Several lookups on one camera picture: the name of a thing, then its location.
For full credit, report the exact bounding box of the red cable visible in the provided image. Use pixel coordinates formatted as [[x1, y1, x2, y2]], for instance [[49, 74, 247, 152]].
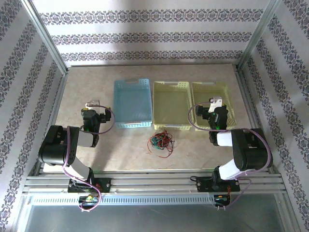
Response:
[[147, 129, 175, 159]]

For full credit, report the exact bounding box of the green cable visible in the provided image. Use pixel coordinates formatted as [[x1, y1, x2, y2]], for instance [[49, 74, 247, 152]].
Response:
[[151, 137, 173, 152]]

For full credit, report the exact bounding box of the yellow plastic basket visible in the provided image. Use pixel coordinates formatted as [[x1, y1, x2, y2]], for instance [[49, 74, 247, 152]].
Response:
[[152, 81, 193, 131], [191, 81, 236, 132]]

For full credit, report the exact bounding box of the blue plastic basket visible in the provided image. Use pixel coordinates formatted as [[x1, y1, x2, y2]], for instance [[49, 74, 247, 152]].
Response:
[[113, 77, 155, 129]]

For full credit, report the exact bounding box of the grey metal sheet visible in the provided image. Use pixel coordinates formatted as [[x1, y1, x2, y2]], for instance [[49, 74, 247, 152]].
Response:
[[24, 204, 285, 232]]

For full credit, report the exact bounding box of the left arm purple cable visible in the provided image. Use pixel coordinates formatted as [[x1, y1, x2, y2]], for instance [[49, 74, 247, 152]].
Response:
[[62, 105, 116, 213]]

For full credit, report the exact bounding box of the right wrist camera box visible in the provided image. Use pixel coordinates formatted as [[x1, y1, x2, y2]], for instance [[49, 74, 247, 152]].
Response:
[[209, 96, 223, 114]]

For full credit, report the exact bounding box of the aluminium side rail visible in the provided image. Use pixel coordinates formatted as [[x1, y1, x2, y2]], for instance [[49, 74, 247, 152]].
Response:
[[233, 65, 275, 174], [36, 69, 70, 174]]

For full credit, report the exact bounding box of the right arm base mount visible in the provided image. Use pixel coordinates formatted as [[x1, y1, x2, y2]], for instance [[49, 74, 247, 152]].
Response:
[[197, 175, 241, 193]]

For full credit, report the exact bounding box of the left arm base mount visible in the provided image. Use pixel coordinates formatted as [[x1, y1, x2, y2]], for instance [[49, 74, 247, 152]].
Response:
[[67, 178, 112, 193]]

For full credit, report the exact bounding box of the aluminium rail frame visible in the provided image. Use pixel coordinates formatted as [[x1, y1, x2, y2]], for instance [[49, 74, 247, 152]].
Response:
[[23, 169, 287, 194]]

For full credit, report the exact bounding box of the aluminium corner post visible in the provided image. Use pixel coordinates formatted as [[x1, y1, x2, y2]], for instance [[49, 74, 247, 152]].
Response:
[[236, 0, 283, 71], [20, 0, 70, 75]]

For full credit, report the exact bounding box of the slotted cable duct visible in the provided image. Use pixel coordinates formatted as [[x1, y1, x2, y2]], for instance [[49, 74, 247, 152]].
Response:
[[30, 194, 217, 206]]

